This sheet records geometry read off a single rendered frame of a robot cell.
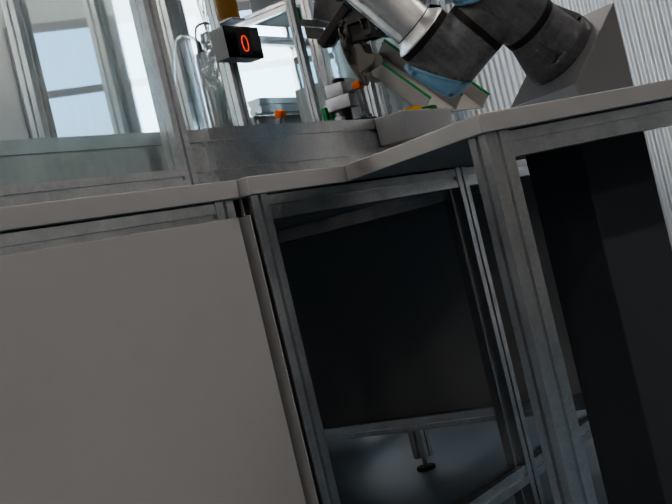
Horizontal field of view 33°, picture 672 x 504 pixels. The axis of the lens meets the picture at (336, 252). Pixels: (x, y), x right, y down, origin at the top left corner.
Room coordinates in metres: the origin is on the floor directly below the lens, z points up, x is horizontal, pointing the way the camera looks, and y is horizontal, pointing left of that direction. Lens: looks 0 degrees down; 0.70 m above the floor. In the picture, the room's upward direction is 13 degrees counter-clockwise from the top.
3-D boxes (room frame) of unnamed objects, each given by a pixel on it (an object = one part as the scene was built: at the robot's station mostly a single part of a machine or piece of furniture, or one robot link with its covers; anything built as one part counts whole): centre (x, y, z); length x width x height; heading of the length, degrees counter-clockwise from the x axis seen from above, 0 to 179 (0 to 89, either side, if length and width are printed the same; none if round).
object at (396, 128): (2.37, -0.23, 0.93); 0.21 x 0.07 x 0.06; 146
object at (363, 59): (2.50, -0.16, 1.11); 0.06 x 0.03 x 0.09; 56
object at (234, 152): (2.24, -0.07, 0.91); 0.89 x 0.06 x 0.11; 146
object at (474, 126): (2.18, -0.48, 0.84); 0.90 x 0.70 x 0.03; 118
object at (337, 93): (2.56, -0.09, 1.06); 0.08 x 0.04 x 0.07; 56
